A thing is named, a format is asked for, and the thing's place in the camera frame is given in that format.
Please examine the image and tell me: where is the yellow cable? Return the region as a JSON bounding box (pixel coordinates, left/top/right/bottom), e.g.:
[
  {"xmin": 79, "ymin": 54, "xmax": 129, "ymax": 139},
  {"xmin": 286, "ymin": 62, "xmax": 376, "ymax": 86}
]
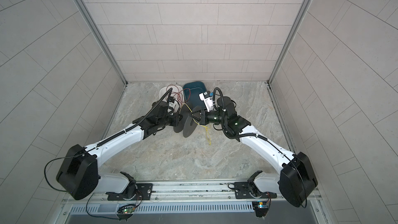
[{"xmin": 183, "ymin": 102, "xmax": 212, "ymax": 146}]

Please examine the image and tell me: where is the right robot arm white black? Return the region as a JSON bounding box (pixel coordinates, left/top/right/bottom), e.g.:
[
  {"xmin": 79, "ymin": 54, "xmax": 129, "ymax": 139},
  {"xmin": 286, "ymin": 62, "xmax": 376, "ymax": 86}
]
[{"xmin": 197, "ymin": 87, "xmax": 318, "ymax": 207}]

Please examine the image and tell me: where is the left circuit board with LED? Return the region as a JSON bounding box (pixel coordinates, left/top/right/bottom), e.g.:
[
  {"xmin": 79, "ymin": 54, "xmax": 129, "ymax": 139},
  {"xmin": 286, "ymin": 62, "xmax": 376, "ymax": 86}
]
[{"xmin": 117, "ymin": 204, "xmax": 136, "ymax": 215}]

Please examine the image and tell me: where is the aluminium mounting rail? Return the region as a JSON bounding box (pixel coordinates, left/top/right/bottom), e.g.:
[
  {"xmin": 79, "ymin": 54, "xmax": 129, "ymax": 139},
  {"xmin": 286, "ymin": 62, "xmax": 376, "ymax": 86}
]
[{"xmin": 74, "ymin": 173, "xmax": 316, "ymax": 207}]

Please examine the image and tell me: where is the circuit board with led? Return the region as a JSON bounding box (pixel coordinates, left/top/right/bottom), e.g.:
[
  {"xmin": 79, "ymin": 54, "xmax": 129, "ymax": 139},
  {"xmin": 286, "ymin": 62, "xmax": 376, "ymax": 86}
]
[
  {"xmin": 117, "ymin": 204, "xmax": 136, "ymax": 215},
  {"xmin": 252, "ymin": 201, "xmax": 270, "ymax": 218}
]

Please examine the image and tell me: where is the black loose cable left base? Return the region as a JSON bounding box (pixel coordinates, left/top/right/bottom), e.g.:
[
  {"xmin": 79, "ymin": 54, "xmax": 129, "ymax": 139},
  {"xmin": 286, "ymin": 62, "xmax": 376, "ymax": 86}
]
[{"xmin": 44, "ymin": 153, "xmax": 137, "ymax": 220}]

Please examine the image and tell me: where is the teal oval tray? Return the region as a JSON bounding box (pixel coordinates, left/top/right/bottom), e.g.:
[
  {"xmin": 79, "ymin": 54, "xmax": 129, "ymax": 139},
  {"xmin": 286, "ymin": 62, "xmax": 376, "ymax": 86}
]
[{"xmin": 183, "ymin": 81, "xmax": 207, "ymax": 110}]

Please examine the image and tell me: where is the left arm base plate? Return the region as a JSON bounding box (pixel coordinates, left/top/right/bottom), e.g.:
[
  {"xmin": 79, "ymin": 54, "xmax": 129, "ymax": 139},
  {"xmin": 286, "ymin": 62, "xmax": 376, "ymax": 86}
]
[{"xmin": 106, "ymin": 183, "xmax": 153, "ymax": 201}]

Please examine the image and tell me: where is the dark grey cable spool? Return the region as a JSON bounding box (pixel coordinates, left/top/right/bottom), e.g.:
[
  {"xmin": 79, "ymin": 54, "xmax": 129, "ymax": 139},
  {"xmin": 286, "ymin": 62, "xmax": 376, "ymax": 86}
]
[{"xmin": 173, "ymin": 103, "xmax": 201, "ymax": 138}]

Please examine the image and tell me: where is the right circuit board with LED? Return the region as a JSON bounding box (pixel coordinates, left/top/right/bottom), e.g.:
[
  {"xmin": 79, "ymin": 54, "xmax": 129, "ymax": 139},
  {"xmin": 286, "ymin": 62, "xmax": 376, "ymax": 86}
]
[{"xmin": 252, "ymin": 201, "xmax": 270, "ymax": 218}]

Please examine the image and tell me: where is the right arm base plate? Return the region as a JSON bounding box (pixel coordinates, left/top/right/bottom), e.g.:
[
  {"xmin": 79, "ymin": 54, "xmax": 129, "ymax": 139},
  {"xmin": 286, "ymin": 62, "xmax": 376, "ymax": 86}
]
[{"xmin": 232, "ymin": 182, "xmax": 277, "ymax": 199}]

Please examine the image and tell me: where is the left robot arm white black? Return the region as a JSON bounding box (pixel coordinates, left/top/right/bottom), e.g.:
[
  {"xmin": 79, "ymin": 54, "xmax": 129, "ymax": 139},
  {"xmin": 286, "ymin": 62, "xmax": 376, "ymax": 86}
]
[{"xmin": 56, "ymin": 89, "xmax": 180, "ymax": 200}]

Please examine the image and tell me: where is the red cable bundle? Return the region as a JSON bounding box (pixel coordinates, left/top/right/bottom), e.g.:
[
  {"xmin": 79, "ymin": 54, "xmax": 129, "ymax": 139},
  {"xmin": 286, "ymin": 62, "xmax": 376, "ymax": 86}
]
[{"xmin": 165, "ymin": 84, "xmax": 184, "ymax": 103}]

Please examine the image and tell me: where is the perforated cable duct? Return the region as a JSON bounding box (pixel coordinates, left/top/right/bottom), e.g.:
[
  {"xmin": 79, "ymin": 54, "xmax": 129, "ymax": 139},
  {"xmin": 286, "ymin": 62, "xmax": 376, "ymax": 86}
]
[{"xmin": 69, "ymin": 202, "xmax": 254, "ymax": 216}]

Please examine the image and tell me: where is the white oval tray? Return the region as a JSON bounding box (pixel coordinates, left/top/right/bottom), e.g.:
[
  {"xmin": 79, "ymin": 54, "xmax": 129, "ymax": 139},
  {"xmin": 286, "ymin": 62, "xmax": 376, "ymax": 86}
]
[{"xmin": 159, "ymin": 85, "xmax": 184, "ymax": 113}]

